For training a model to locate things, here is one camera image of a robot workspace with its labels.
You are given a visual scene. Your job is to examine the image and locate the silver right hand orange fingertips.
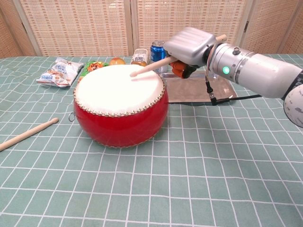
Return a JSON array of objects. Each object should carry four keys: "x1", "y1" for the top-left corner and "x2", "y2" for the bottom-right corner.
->
[{"x1": 163, "y1": 26, "x2": 218, "y2": 79}]

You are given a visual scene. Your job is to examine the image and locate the wooden drumstick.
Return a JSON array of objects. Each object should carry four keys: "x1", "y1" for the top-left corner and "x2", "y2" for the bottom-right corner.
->
[
  {"x1": 0, "y1": 117, "x2": 59, "y2": 152},
  {"x1": 129, "y1": 34, "x2": 228, "y2": 78}
]

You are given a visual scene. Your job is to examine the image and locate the steel rectangular tray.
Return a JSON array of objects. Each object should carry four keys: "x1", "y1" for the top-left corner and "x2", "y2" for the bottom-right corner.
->
[{"x1": 160, "y1": 71, "x2": 238, "y2": 104}]

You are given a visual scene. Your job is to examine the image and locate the red drum white skin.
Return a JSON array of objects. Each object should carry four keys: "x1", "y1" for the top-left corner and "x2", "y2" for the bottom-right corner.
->
[{"x1": 72, "y1": 64, "x2": 169, "y2": 148}]

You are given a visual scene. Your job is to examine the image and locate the bamboo folding screen panel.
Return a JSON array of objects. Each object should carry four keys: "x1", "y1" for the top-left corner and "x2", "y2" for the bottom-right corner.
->
[
  {"x1": 238, "y1": 0, "x2": 298, "y2": 55},
  {"x1": 14, "y1": 0, "x2": 133, "y2": 57},
  {"x1": 0, "y1": 0, "x2": 36, "y2": 59},
  {"x1": 130, "y1": 0, "x2": 254, "y2": 56},
  {"x1": 278, "y1": 0, "x2": 303, "y2": 54}
]

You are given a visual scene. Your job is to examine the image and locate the blue soda can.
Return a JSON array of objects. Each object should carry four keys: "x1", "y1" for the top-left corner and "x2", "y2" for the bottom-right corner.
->
[{"x1": 150, "y1": 40, "x2": 168, "y2": 73}]

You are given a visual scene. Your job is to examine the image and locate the tea bottle white label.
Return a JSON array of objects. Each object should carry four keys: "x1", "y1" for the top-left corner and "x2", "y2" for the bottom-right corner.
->
[{"x1": 130, "y1": 48, "x2": 150, "y2": 68}]

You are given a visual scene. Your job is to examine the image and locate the yellow red apple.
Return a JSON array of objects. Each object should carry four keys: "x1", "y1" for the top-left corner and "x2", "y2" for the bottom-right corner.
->
[{"x1": 109, "y1": 57, "x2": 126, "y2": 66}]

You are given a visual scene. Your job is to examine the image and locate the green snack bag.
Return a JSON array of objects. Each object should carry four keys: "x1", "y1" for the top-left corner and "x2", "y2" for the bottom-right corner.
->
[{"x1": 78, "y1": 60, "x2": 106, "y2": 82}]

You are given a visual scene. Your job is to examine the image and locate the green checked tablecloth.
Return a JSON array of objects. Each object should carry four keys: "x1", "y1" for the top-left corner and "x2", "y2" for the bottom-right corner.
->
[{"x1": 0, "y1": 53, "x2": 303, "y2": 227}]

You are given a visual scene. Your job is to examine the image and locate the white snack bag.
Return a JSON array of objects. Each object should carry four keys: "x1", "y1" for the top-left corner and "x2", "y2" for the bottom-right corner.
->
[{"x1": 36, "y1": 57, "x2": 83, "y2": 88}]

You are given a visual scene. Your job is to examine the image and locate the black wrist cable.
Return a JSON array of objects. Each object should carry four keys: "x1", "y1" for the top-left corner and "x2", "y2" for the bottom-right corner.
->
[{"x1": 205, "y1": 79, "x2": 262, "y2": 106}]

